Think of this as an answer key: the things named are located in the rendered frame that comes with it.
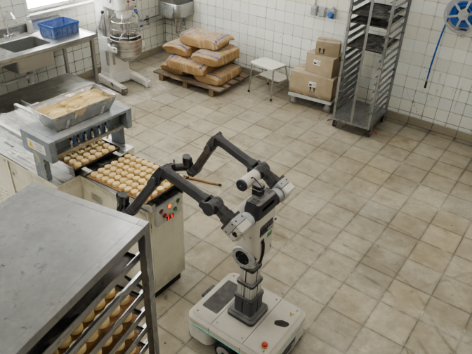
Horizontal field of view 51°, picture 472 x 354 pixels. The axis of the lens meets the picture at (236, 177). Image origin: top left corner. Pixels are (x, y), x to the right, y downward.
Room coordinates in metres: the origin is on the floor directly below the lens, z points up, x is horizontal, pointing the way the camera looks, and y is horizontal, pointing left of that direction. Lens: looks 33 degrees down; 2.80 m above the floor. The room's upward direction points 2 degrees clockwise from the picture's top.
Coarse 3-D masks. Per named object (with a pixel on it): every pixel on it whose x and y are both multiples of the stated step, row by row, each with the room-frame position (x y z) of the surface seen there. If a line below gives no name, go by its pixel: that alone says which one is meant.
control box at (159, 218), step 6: (174, 198) 2.68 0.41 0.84; (180, 198) 2.72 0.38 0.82; (162, 204) 2.61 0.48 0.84; (168, 204) 2.63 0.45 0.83; (174, 204) 2.67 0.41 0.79; (180, 204) 2.72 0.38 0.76; (156, 210) 2.54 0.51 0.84; (168, 210) 2.62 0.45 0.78; (180, 210) 2.72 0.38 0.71; (156, 216) 2.54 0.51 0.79; (162, 216) 2.58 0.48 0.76; (156, 222) 2.54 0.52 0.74; (162, 222) 2.58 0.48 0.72
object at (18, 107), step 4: (16, 104) 3.91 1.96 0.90; (16, 108) 3.89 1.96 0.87; (20, 108) 3.85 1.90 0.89; (24, 108) 3.83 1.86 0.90; (20, 112) 3.86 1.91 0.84; (24, 112) 3.83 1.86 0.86; (28, 112) 3.79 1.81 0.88; (32, 112) 3.76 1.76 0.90; (28, 116) 3.79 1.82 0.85; (32, 116) 3.75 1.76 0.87; (36, 120) 3.73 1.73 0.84; (116, 152) 3.15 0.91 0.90; (108, 156) 3.19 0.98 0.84; (112, 156) 3.16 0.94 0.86; (116, 156) 3.13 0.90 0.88; (120, 156) 3.10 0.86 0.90; (172, 188) 2.80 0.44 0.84; (176, 188) 2.77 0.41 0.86
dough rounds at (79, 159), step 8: (88, 144) 3.22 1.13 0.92; (96, 144) 3.23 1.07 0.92; (104, 144) 3.23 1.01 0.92; (80, 152) 3.09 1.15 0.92; (88, 152) 3.13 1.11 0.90; (96, 152) 3.10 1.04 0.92; (104, 152) 3.12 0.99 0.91; (64, 160) 3.00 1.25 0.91; (72, 160) 2.98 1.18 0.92; (80, 160) 3.01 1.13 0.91; (88, 160) 3.02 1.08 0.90
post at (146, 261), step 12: (144, 228) 1.18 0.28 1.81; (144, 240) 1.18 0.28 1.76; (144, 252) 1.19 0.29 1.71; (144, 264) 1.19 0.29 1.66; (144, 276) 1.19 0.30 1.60; (144, 288) 1.19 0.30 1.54; (144, 300) 1.19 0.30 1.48; (156, 312) 1.21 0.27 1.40; (156, 324) 1.20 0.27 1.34; (156, 336) 1.20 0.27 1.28; (156, 348) 1.19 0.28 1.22
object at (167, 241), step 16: (80, 176) 2.92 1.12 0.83; (96, 192) 2.82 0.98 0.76; (112, 192) 2.72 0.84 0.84; (176, 192) 2.75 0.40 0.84; (112, 208) 2.73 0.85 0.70; (176, 224) 2.73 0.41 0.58; (160, 240) 2.59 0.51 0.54; (176, 240) 2.72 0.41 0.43; (160, 256) 2.58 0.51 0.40; (176, 256) 2.72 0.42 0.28; (160, 272) 2.58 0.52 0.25; (176, 272) 2.71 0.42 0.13; (160, 288) 2.57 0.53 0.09
